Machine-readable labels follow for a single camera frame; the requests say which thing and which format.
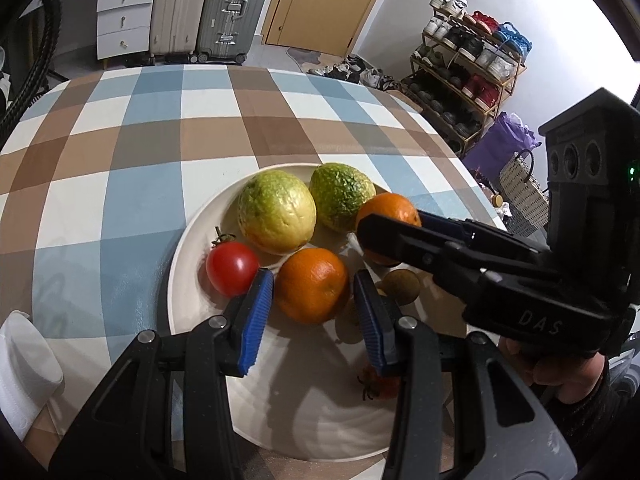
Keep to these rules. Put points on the beige suitcase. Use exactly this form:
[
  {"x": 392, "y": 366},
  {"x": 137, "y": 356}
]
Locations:
[{"x": 177, "y": 5}]

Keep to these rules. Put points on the small round red tomato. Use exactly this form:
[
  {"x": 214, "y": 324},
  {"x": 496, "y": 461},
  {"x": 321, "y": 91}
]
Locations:
[{"x": 232, "y": 270}]

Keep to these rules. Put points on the cream round plate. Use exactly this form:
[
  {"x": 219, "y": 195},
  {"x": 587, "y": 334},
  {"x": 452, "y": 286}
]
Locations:
[{"x": 300, "y": 410}]

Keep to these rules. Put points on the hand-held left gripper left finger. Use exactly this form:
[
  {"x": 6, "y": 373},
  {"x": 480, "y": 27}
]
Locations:
[{"x": 255, "y": 320}]

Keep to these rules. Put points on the white paper towel roll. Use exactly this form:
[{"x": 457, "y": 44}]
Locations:
[{"x": 25, "y": 375}]

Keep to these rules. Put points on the woven basket bag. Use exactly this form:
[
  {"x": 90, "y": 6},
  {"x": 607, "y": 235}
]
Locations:
[{"x": 522, "y": 195}]

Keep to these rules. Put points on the scattered slippers and sneakers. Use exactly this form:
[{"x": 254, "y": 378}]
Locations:
[{"x": 350, "y": 70}]

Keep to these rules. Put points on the oval red tomato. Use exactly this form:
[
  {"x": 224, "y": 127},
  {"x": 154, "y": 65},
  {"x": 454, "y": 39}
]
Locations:
[{"x": 387, "y": 389}]

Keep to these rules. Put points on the small brown round fruit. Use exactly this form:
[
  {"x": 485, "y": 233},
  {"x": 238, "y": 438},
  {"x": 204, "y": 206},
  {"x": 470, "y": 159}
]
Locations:
[
  {"x": 350, "y": 325},
  {"x": 402, "y": 285}
]

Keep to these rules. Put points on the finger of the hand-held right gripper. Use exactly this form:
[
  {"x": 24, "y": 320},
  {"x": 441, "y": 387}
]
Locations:
[
  {"x": 400, "y": 242},
  {"x": 495, "y": 245}
]

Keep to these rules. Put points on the checkered tablecloth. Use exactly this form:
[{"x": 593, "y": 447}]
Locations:
[{"x": 150, "y": 135}]

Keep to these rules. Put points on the door mat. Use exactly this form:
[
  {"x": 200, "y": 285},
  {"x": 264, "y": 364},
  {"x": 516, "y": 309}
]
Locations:
[{"x": 305, "y": 56}]

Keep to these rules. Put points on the wooden shoe rack with shoes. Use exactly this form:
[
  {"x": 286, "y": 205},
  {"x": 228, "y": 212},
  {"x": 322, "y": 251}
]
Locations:
[{"x": 470, "y": 60}]

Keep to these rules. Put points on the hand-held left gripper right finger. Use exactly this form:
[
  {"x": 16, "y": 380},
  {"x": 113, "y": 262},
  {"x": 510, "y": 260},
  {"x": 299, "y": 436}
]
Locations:
[{"x": 372, "y": 325}]

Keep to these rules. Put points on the green passion fruit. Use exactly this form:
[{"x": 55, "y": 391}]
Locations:
[{"x": 340, "y": 195}]

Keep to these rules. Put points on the white drawer cabinet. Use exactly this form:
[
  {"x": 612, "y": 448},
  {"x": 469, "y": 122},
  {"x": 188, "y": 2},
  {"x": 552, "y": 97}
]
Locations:
[{"x": 122, "y": 15}]

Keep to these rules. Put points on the yellow passion fruit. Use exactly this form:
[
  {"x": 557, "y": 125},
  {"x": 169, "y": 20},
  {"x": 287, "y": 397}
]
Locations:
[{"x": 275, "y": 210}]

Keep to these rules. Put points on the wooden door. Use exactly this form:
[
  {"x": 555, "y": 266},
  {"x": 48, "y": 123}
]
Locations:
[{"x": 320, "y": 0}]

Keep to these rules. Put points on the purple bag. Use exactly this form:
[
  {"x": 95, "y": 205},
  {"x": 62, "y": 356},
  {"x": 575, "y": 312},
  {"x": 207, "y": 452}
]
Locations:
[{"x": 505, "y": 140}]

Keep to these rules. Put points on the silver suitcase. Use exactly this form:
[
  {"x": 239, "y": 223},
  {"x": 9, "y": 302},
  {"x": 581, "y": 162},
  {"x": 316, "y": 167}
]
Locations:
[{"x": 235, "y": 10}]

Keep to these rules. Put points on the orange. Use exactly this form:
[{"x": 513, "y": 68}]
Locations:
[
  {"x": 390, "y": 206},
  {"x": 310, "y": 285}
]

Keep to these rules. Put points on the person's right hand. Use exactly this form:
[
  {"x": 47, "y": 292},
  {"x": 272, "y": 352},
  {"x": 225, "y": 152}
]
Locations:
[{"x": 555, "y": 375}]

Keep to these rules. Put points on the person's right forearm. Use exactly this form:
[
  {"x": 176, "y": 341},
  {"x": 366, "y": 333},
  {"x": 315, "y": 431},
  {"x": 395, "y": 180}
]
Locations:
[{"x": 585, "y": 425}]

